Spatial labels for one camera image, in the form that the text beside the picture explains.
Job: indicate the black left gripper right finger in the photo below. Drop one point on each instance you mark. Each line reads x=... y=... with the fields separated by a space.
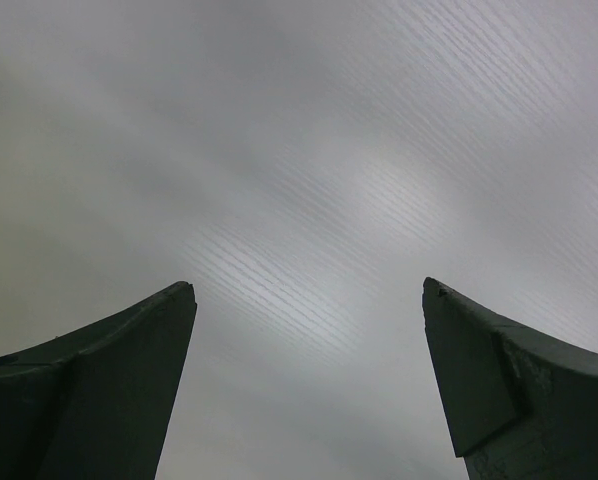
x=519 y=404

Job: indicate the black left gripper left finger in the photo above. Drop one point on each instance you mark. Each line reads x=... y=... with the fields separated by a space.
x=96 y=403

